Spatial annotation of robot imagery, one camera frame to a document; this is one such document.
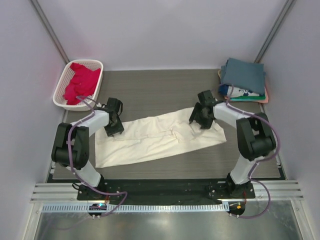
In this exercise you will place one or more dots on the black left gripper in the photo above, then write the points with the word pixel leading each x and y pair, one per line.
pixel 119 128

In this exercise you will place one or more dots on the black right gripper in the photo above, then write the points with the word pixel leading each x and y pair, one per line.
pixel 206 124

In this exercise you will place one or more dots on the cream white t shirt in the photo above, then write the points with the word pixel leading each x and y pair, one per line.
pixel 155 137

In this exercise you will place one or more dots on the white perforated plastic basket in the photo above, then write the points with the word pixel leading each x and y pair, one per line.
pixel 64 80

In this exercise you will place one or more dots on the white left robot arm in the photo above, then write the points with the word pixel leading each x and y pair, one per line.
pixel 71 147

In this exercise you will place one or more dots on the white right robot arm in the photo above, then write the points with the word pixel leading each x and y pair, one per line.
pixel 255 138

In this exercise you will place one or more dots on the folded white blue patterned shirt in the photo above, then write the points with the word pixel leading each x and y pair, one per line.
pixel 235 92

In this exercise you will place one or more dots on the red t shirt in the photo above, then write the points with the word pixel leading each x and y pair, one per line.
pixel 83 83

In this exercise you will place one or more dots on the folded grey-blue t shirt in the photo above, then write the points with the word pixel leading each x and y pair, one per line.
pixel 244 75

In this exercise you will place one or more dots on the folded green t shirt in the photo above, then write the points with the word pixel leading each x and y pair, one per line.
pixel 260 99

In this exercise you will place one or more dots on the slotted grey cable duct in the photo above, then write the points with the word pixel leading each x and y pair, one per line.
pixel 99 208

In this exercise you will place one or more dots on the aluminium extrusion rail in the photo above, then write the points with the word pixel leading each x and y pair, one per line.
pixel 63 192

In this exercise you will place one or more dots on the left aluminium frame post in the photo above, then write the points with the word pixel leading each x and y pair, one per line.
pixel 49 29

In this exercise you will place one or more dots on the aluminium frame post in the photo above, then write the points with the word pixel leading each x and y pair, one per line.
pixel 276 26
pixel 49 29

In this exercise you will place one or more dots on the right aluminium frame post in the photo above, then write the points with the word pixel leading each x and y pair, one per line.
pixel 276 26

